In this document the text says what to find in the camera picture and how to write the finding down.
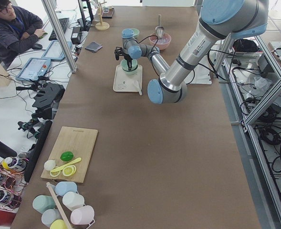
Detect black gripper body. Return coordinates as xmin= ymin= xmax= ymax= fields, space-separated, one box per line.
xmin=114 ymin=47 xmax=132 ymax=60

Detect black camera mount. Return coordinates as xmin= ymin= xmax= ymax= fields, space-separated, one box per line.
xmin=16 ymin=83 xmax=65 ymax=139

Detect black monitor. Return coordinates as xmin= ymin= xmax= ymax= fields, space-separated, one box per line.
xmin=77 ymin=0 xmax=94 ymax=32

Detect white garlic bulb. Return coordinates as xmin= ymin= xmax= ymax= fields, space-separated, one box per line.
xmin=44 ymin=160 xmax=56 ymax=171

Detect pale green plastic cup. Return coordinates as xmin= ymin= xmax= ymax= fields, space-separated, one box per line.
xmin=62 ymin=191 xmax=84 ymax=211

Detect cream rabbit tray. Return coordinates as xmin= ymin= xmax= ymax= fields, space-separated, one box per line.
xmin=113 ymin=65 xmax=143 ymax=93

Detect blue teach pendant tablet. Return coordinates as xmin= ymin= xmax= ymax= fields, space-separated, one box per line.
xmin=15 ymin=57 xmax=51 ymax=81

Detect pink bowl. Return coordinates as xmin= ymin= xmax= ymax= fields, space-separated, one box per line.
xmin=149 ymin=33 xmax=171 ymax=50

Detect bamboo cutting board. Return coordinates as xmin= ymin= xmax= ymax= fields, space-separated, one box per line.
xmin=41 ymin=126 xmax=98 ymax=183

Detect white wire cup rack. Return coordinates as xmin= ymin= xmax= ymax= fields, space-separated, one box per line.
xmin=46 ymin=182 xmax=95 ymax=229

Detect aluminium frame post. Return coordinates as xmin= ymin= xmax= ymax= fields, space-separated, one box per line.
xmin=42 ymin=0 xmax=77 ymax=73

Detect pink plastic cup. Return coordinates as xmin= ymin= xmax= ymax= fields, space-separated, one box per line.
xmin=70 ymin=205 xmax=95 ymax=225

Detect yellow plastic knife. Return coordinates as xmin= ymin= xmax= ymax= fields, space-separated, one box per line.
xmin=50 ymin=157 xmax=82 ymax=172

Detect black computer mouse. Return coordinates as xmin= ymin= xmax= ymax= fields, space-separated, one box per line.
xmin=31 ymin=43 xmax=42 ymax=50

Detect green bowl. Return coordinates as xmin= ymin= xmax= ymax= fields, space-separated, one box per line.
xmin=131 ymin=28 xmax=140 ymax=38
xmin=122 ymin=69 xmax=138 ymax=75
xmin=120 ymin=59 xmax=138 ymax=71

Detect wooden rack handle bar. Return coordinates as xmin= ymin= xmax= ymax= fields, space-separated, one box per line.
xmin=46 ymin=182 xmax=73 ymax=229

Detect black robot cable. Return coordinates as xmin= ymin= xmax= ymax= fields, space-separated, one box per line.
xmin=135 ymin=35 xmax=236 ymax=84

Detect black keyboard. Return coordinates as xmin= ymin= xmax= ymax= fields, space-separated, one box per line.
xmin=48 ymin=17 xmax=70 ymax=41

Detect green bowl on tray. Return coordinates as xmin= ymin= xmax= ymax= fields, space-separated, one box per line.
xmin=122 ymin=69 xmax=138 ymax=75

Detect yellow drink bottle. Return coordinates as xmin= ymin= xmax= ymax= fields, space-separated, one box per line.
xmin=3 ymin=157 xmax=27 ymax=172

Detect black bar device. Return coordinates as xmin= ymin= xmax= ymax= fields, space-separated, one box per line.
xmin=24 ymin=121 xmax=52 ymax=183

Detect lemon slice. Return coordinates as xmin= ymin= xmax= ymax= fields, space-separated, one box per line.
xmin=50 ymin=171 xmax=61 ymax=177
xmin=62 ymin=165 xmax=77 ymax=177

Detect grey folded cloth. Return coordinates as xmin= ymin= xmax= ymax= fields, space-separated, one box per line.
xmin=85 ymin=42 xmax=103 ymax=52

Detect copper wire bottle rack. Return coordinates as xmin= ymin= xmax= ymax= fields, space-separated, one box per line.
xmin=0 ymin=157 xmax=29 ymax=211

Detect black thermos bottle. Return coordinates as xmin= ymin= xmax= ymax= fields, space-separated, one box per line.
xmin=0 ymin=136 xmax=18 ymax=159

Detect metal ice scoop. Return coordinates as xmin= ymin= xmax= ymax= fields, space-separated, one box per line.
xmin=155 ymin=14 xmax=165 ymax=39

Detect wooden mug tree stand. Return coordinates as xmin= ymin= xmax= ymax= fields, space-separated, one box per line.
xmin=92 ymin=0 xmax=110 ymax=31

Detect clear ice cubes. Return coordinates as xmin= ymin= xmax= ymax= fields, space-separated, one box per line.
xmin=151 ymin=37 xmax=170 ymax=45

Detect teal plastic cup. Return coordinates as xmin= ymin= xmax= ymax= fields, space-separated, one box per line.
xmin=32 ymin=195 xmax=55 ymax=214

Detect white ceramic spoon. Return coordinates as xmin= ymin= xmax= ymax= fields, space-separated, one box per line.
xmin=133 ymin=80 xmax=142 ymax=96

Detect dark wooden tray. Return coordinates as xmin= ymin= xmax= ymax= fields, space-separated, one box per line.
xmin=102 ymin=8 xmax=114 ymax=19

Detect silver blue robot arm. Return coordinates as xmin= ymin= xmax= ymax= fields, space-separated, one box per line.
xmin=114 ymin=0 xmax=269 ymax=104

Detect seated person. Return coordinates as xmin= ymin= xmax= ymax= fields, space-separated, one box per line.
xmin=0 ymin=0 xmax=46 ymax=67

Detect aluminium side frame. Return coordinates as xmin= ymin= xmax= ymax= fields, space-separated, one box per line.
xmin=213 ymin=31 xmax=281 ymax=229

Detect green lime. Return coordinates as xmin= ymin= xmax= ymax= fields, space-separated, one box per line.
xmin=60 ymin=151 xmax=74 ymax=161

